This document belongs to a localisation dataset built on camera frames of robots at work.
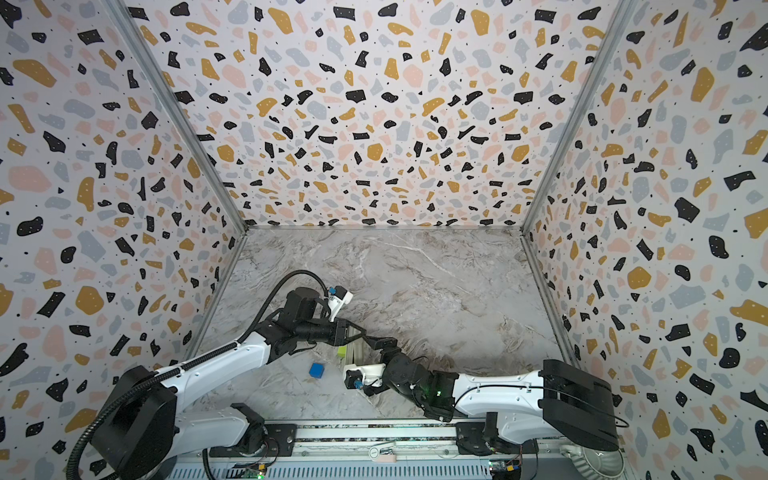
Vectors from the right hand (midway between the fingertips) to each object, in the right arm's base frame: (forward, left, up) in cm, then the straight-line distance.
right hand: (361, 343), depth 74 cm
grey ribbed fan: (-22, -58, -16) cm, 64 cm away
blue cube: (-2, +15, -16) cm, 21 cm away
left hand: (+4, 0, -1) cm, 4 cm away
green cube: (+4, +7, -13) cm, 16 cm away
